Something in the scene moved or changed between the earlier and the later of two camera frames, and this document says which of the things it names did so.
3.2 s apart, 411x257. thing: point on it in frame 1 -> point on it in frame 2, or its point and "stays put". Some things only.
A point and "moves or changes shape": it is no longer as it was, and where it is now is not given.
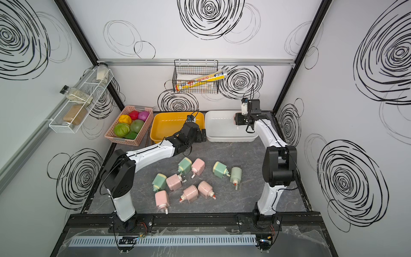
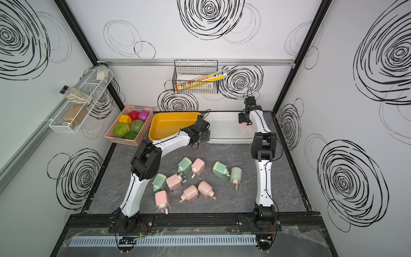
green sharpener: x=159 y=182 stays put
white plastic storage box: x=220 y=126 stays put
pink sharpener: x=234 y=122 moves or changes shape
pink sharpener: x=205 y=189 stays put
